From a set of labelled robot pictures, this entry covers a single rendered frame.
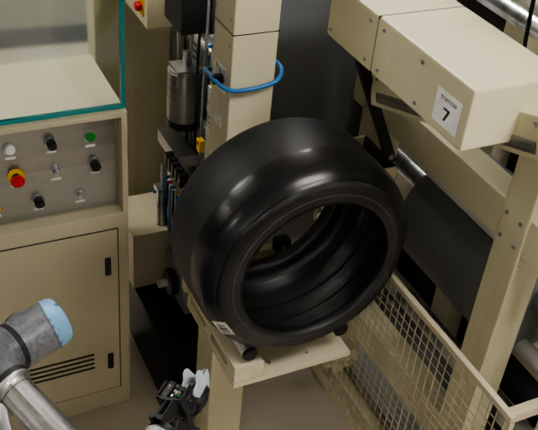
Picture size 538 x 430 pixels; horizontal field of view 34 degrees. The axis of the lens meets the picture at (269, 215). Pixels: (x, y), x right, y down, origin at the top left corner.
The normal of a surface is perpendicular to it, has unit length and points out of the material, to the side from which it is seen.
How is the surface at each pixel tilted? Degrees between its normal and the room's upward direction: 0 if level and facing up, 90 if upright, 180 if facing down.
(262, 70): 90
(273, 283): 35
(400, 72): 90
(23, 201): 90
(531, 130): 90
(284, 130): 5
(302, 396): 0
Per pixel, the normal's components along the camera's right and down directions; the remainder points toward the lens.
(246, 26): 0.42, 0.56
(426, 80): -0.90, 0.18
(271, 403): 0.08, -0.81
